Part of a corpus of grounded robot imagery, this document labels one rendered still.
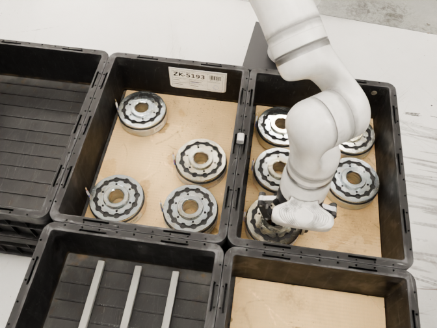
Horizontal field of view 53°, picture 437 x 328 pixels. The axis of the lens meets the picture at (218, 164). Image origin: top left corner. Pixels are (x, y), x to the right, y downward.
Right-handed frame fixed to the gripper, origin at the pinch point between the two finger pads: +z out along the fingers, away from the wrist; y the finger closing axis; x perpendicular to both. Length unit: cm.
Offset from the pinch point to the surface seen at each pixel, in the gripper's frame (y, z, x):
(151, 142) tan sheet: 30.4, 2.2, -15.1
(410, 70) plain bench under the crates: -31, 15, -61
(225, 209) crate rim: 12.0, -6.4, 2.2
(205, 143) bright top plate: 18.6, -0.6, -14.8
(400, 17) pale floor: -60, 85, -177
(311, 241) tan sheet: -4.4, 2.2, 1.7
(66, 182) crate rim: 40.7, -6.4, 1.9
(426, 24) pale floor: -74, 85, -173
